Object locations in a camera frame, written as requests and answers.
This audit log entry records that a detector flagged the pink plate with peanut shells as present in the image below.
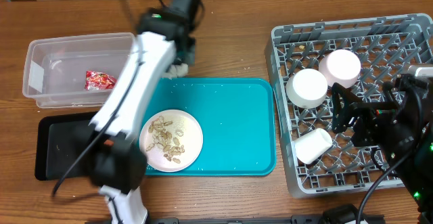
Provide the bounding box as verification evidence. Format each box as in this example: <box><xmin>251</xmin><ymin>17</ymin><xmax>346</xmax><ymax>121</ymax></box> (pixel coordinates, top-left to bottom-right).
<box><xmin>139</xmin><ymin>110</ymin><xmax>204</xmax><ymax>173</ymax></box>

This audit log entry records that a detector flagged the clear plastic bin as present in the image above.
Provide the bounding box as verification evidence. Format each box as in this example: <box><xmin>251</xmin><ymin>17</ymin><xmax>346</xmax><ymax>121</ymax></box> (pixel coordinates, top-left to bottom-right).
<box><xmin>22</xmin><ymin>32</ymin><xmax>135</xmax><ymax>108</ymax></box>

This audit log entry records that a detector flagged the white bowl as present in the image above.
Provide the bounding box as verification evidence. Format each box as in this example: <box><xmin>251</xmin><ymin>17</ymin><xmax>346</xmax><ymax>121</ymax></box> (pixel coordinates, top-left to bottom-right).
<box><xmin>286</xmin><ymin>68</ymin><xmax>328</xmax><ymax>109</ymax></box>

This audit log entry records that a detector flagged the black rectangular tray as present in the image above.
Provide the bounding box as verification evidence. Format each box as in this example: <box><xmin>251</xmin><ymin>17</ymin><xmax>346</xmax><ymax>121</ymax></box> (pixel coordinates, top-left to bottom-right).
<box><xmin>35</xmin><ymin>108</ymin><xmax>135</xmax><ymax>181</ymax></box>

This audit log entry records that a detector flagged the grey dishwasher rack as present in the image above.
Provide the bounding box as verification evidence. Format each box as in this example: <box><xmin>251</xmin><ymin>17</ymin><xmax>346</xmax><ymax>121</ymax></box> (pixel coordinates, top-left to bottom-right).
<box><xmin>265</xmin><ymin>14</ymin><xmax>432</xmax><ymax>198</ymax></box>

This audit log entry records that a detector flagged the white tissue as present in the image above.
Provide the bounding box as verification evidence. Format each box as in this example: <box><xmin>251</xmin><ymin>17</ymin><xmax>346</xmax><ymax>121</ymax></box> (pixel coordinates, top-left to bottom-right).
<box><xmin>163</xmin><ymin>63</ymin><xmax>189</xmax><ymax>79</ymax></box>

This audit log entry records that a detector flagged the teal serving tray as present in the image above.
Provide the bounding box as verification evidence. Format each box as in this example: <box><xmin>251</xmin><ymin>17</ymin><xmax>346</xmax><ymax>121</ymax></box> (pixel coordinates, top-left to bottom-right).
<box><xmin>142</xmin><ymin>78</ymin><xmax>277</xmax><ymax>177</ymax></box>

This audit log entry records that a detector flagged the pink bowl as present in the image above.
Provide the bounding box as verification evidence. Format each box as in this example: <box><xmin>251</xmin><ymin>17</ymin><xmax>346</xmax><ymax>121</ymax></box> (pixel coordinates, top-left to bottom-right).
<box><xmin>319</xmin><ymin>49</ymin><xmax>361</xmax><ymax>88</ymax></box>

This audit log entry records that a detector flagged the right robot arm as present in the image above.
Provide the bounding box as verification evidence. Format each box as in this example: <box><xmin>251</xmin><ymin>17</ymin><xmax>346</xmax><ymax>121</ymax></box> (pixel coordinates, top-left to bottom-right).
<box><xmin>332</xmin><ymin>64</ymin><xmax>432</xmax><ymax>223</ymax></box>

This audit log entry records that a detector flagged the red snack wrapper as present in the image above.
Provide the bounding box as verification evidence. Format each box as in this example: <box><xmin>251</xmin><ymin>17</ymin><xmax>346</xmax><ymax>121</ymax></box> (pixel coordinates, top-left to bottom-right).
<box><xmin>85</xmin><ymin>70</ymin><xmax>116</xmax><ymax>91</ymax></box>

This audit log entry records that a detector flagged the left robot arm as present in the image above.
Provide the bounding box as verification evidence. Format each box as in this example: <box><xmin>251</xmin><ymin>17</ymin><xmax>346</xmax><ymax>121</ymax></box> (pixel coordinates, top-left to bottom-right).
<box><xmin>80</xmin><ymin>0</ymin><xmax>204</xmax><ymax>223</ymax></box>

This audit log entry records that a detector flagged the white cup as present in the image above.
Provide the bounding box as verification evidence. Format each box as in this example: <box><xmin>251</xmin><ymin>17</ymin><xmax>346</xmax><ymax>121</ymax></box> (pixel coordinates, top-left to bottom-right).
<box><xmin>294</xmin><ymin>128</ymin><xmax>332</xmax><ymax>164</ymax></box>

